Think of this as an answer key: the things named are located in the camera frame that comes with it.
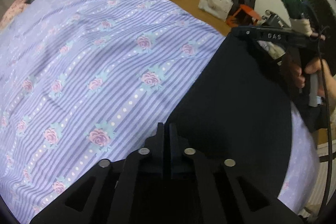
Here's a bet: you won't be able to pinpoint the black pants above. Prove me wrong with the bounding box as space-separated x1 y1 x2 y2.
110 28 293 200

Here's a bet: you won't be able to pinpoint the person right hand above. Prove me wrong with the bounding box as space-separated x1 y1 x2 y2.
286 55 336 100

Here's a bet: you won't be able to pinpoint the black wicker chair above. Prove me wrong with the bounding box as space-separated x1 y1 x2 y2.
304 0 335 76

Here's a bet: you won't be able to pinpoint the white plastic bag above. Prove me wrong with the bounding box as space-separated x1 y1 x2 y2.
198 0 232 21

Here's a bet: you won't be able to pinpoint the purple floral bed sheet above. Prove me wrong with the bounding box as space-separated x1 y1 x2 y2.
1 0 319 223

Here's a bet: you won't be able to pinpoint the pink patterned pillow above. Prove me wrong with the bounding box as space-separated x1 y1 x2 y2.
0 0 29 31

